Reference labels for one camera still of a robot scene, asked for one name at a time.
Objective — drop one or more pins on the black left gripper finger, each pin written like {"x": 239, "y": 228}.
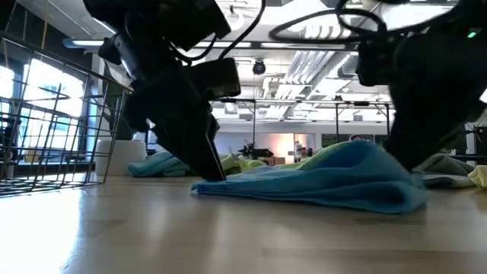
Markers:
{"x": 216, "y": 160}
{"x": 190, "y": 148}

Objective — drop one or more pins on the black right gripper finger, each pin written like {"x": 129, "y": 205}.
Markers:
{"x": 418, "y": 144}

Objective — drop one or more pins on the light blue microfiber towel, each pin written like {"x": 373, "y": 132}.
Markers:
{"x": 160, "y": 165}

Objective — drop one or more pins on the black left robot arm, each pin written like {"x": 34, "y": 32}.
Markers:
{"x": 152, "y": 23}

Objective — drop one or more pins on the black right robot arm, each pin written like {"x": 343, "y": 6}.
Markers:
{"x": 456, "y": 19}

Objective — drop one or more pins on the grey microfiber towel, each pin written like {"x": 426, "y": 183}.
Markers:
{"x": 445, "y": 167}

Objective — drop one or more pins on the yellow microfiber towel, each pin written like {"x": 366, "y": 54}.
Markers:
{"x": 479, "y": 176}

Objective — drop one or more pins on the black device on desk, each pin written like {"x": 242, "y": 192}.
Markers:
{"x": 255, "y": 152}

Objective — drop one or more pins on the person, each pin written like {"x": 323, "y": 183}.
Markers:
{"x": 356, "y": 137}

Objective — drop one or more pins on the snake plant in white pot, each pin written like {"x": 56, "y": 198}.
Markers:
{"x": 121, "y": 157}

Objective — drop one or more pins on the black ceiling spotlight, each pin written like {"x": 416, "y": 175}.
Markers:
{"x": 259, "y": 67}

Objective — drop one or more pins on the long ceiling light strip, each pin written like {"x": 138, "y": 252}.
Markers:
{"x": 85, "y": 43}

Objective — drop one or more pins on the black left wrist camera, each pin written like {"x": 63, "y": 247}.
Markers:
{"x": 217, "y": 78}

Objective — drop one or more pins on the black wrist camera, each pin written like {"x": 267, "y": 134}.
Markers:
{"x": 217, "y": 78}
{"x": 374, "y": 62}

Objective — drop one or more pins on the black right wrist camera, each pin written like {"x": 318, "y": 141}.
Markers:
{"x": 374, "y": 62}

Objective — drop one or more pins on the silver ceiling air duct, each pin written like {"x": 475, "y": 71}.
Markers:
{"x": 348, "y": 66}

